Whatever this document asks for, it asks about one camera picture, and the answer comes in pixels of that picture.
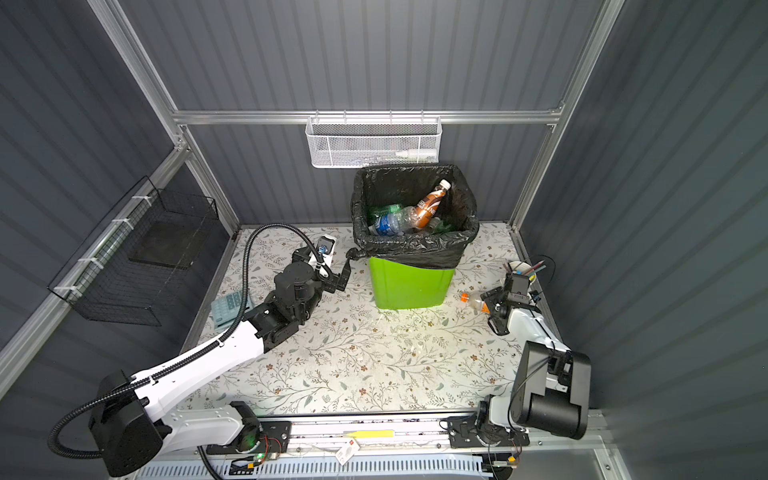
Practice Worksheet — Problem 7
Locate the blue label bottle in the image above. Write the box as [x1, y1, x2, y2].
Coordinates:
[370, 206, 420, 236]

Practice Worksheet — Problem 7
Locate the brown tea bottle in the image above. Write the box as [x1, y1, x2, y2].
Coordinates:
[413, 179, 451, 230]

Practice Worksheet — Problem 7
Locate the orange label clear bottle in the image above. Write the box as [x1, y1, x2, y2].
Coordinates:
[460, 292, 491, 315]

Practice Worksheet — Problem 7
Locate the green bottle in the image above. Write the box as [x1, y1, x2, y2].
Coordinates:
[367, 204, 403, 223]

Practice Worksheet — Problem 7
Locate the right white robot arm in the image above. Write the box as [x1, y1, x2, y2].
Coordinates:
[476, 266, 591, 442]

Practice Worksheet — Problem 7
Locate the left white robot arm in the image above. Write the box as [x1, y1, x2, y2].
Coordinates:
[88, 261, 351, 477]

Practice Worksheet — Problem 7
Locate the green bin with black liner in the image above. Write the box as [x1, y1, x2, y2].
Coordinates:
[351, 164, 479, 310]

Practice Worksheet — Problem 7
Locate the white pen cup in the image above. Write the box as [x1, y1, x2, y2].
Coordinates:
[508, 260, 547, 282]

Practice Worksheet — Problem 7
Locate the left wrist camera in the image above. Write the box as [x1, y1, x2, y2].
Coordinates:
[316, 235, 337, 267]

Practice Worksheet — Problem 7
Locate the left black corrugated cable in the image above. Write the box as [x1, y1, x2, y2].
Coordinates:
[47, 223, 325, 460]

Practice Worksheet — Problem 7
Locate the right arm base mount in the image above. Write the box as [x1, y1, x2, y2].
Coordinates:
[438, 414, 530, 450]

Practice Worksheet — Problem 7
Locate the white wire wall basket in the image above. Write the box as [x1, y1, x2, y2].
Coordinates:
[305, 117, 443, 169]

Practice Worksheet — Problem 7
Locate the yellow marker on rail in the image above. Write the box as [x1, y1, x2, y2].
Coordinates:
[344, 430, 395, 439]

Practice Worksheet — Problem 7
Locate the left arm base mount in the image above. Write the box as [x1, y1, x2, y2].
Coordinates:
[205, 421, 292, 457]

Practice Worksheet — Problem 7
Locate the white tag on rail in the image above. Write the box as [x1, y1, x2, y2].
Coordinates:
[335, 438, 360, 465]

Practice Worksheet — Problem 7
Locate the black wire wall basket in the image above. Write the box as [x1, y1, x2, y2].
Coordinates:
[48, 178, 219, 327]

